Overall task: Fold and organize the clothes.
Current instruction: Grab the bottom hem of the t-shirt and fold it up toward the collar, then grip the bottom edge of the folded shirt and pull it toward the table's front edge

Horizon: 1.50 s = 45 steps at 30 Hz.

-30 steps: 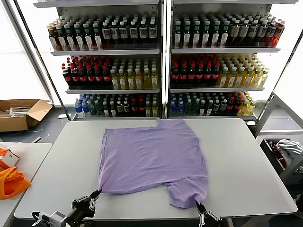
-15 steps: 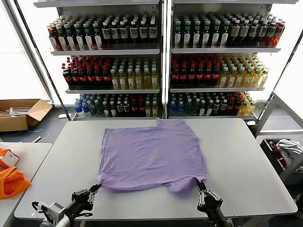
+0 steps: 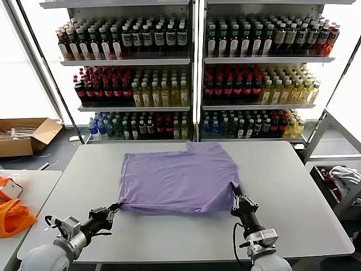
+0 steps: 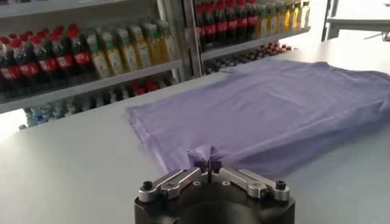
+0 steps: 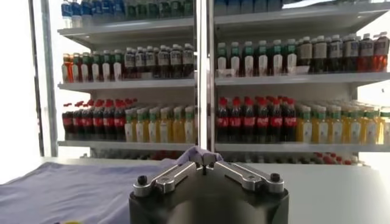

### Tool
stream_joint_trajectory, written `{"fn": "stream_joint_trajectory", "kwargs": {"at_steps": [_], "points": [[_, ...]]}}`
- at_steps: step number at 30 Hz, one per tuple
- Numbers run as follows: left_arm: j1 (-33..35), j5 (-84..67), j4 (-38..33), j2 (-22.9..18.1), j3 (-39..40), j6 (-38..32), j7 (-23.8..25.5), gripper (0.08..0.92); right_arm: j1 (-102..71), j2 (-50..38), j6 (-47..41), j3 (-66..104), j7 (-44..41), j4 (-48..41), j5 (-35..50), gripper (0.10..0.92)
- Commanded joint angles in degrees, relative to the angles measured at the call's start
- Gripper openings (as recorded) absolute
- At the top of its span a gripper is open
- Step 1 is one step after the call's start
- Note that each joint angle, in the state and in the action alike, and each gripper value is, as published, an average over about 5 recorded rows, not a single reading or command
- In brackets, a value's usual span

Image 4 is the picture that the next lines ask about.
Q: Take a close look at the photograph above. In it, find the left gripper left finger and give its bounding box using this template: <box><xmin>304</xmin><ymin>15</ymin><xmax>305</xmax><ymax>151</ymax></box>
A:
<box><xmin>138</xmin><ymin>159</ymin><xmax>211</xmax><ymax>204</ymax></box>

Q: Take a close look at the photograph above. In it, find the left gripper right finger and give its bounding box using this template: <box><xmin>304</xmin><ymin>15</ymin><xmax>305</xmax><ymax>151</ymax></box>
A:
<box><xmin>210</xmin><ymin>159</ymin><xmax>291</xmax><ymax>203</ymax></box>

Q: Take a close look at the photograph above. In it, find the purple t-shirt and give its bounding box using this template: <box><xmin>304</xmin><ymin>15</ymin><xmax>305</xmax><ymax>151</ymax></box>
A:
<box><xmin>126</xmin><ymin>57</ymin><xmax>390</xmax><ymax>179</ymax></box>

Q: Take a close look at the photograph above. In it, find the grey metal shelf unit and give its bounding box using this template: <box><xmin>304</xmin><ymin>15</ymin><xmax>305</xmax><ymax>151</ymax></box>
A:
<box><xmin>0</xmin><ymin>0</ymin><xmax>204</xmax><ymax>128</ymax></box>
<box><xmin>182</xmin><ymin>0</ymin><xmax>311</xmax><ymax>75</ymax></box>

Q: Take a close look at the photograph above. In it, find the cola bottle red cap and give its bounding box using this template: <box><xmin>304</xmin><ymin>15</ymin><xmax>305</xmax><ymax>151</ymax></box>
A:
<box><xmin>0</xmin><ymin>37</ymin><xmax>22</xmax><ymax>92</ymax></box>
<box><xmin>203</xmin><ymin>3</ymin><xmax>218</xmax><ymax>49</ymax></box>
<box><xmin>214</xmin><ymin>2</ymin><xmax>229</xmax><ymax>46</ymax></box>
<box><xmin>50</xmin><ymin>32</ymin><xmax>77</xmax><ymax>83</ymax></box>
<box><xmin>10</xmin><ymin>39</ymin><xmax>42</xmax><ymax>89</ymax></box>
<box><xmin>68</xmin><ymin>29</ymin><xmax>95</xmax><ymax>80</ymax></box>
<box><xmin>246</xmin><ymin>0</ymin><xmax>258</xmax><ymax>40</ymax></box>
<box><xmin>225</xmin><ymin>0</ymin><xmax>239</xmax><ymax>44</ymax></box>
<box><xmin>32</xmin><ymin>37</ymin><xmax>60</xmax><ymax>86</ymax></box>
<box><xmin>236</xmin><ymin>0</ymin><xmax>249</xmax><ymax>42</ymax></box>

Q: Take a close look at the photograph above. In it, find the grey metal cart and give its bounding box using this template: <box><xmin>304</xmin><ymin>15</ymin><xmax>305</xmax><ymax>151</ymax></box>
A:
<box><xmin>321</xmin><ymin>0</ymin><xmax>390</xmax><ymax>42</ymax></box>

